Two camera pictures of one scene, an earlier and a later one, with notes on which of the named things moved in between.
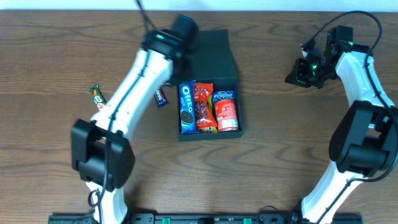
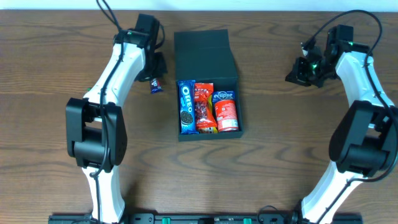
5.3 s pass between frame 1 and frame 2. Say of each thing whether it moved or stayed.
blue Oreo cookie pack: stayed
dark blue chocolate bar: moved
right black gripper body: stayed
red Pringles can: stayed
